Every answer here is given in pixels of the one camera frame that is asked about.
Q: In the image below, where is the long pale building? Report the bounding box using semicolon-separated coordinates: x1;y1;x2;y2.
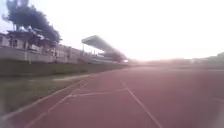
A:
0;31;84;63

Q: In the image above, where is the pale kerb strip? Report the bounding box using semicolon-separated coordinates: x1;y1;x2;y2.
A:
0;77;91;122

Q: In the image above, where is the grass field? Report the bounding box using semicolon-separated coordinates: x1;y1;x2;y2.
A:
0;59;128;114

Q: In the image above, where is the large dark tree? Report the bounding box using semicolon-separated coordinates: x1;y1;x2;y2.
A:
2;0;63;51

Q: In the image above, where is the red running track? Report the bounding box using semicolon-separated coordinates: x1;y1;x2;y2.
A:
0;65;224;128

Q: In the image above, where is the grey boundary wall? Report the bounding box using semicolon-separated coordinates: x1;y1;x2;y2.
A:
0;45;84;65

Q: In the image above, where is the roofed grandstand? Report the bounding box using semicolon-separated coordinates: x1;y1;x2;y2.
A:
78;34;131;65

